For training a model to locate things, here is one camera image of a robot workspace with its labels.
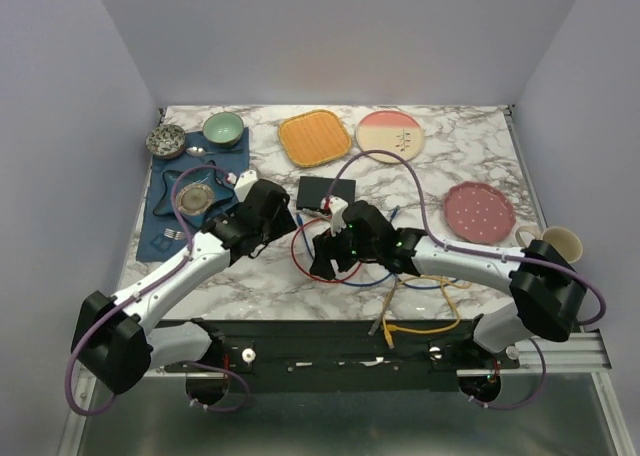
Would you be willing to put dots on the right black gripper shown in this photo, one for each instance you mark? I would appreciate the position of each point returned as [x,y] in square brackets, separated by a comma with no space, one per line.
[326,247]

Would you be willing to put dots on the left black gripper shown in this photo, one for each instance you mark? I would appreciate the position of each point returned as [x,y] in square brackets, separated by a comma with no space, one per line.
[284,222]

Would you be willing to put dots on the black network switch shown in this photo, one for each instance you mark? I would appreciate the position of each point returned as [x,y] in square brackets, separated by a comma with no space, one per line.
[312,190]

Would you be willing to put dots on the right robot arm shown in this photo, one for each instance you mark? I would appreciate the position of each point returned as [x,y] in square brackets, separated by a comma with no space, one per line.
[546,292]

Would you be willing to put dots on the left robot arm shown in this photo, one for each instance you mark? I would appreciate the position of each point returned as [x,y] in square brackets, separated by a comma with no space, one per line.
[116,337]

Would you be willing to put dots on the blue star-shaped dish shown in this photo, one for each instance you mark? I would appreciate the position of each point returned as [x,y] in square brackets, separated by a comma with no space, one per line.
[210,177]

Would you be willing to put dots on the small round saucer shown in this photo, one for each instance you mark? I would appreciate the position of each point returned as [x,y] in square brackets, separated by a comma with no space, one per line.
[194,199]

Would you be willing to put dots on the silver fork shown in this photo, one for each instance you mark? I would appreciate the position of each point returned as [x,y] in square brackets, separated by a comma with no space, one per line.
[174,234]

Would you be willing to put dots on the blue cloth placemat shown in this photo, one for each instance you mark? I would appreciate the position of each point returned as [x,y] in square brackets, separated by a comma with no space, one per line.
[153,246]

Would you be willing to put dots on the silver metal spoon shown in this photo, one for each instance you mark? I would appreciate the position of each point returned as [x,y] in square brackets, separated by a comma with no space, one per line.
[201,152]

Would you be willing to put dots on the green ceramic bowl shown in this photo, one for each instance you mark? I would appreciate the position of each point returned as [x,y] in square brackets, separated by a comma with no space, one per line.
[223,129]

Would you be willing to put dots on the pink and cream plate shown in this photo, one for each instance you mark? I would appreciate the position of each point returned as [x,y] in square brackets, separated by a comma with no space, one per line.
[392,131]

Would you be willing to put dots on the pink dotted plate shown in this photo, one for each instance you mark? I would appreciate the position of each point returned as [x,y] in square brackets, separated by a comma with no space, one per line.
[478,213]

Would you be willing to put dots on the orange woven square tray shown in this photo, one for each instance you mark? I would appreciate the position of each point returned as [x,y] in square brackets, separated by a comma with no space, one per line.
[314,138]

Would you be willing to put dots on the patterned small bowl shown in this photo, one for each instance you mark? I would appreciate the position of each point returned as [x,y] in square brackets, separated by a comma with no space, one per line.
[166,141]

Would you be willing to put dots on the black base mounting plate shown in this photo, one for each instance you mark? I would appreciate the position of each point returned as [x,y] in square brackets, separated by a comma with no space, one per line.
[309,337]

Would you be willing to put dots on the cream ceramic mug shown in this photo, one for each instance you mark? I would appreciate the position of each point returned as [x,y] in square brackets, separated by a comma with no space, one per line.
[563,240]

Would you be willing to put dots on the aluminium rail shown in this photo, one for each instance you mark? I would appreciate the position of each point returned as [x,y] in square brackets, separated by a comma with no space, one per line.
[582,353]

